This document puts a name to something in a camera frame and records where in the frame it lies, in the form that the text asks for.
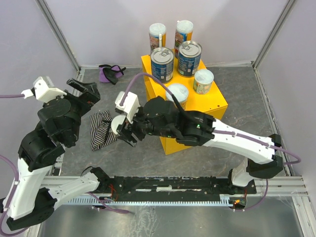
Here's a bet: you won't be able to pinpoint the black white striped cloth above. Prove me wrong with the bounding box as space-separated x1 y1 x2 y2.
89 111 117 151

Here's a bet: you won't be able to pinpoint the yellow cabinet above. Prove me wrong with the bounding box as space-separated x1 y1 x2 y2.
141 55 228 155

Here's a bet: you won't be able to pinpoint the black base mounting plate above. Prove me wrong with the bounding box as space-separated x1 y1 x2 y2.
95 176 257 202

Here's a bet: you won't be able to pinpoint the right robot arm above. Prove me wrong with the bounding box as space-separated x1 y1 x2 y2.
111 93 283 187

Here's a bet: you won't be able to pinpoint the clear jar orange contents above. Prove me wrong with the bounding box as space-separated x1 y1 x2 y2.
111 115 126 136

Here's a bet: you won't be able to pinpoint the purple black pouch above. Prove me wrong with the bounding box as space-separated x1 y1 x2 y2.
98 64 126 85

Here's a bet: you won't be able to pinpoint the white slotted cable duct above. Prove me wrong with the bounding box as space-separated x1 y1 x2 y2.
66 194 245 206

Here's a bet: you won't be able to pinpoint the wide yellow label can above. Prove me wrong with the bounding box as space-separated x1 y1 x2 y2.
167 83 189 110

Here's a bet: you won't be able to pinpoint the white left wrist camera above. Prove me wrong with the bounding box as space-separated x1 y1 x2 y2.
21 76 67 103

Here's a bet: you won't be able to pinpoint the blue yellow tin can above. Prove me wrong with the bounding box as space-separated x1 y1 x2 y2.
177 40 202 78

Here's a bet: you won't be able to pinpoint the tall porridge can with spoon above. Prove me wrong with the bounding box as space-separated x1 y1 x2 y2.
149 23 166 52

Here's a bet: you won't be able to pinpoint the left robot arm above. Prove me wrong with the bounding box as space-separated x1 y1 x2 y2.
0 77 110 236

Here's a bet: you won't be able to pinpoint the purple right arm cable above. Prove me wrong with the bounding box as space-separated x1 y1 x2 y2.
120 72 302 212

